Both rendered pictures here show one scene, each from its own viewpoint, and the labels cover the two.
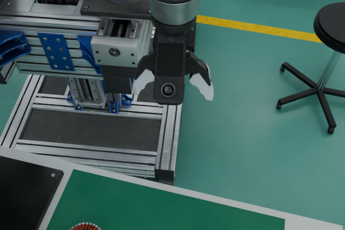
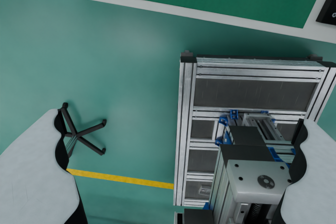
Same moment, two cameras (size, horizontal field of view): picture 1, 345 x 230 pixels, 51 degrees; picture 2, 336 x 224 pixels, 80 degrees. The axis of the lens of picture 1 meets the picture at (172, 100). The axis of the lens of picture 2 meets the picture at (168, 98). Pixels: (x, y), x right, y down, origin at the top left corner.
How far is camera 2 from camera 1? 58 cm
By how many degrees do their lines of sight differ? 9
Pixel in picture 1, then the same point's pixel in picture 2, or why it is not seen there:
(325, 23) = not seen: hidden behind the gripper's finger
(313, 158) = (76, 82)
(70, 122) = (271, 99)
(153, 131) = (199, 95)
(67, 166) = (310, 31)
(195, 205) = not seen: outside the picture
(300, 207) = (82, 43)
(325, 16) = not seen: hidden behind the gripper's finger
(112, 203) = not seen: outside the picture
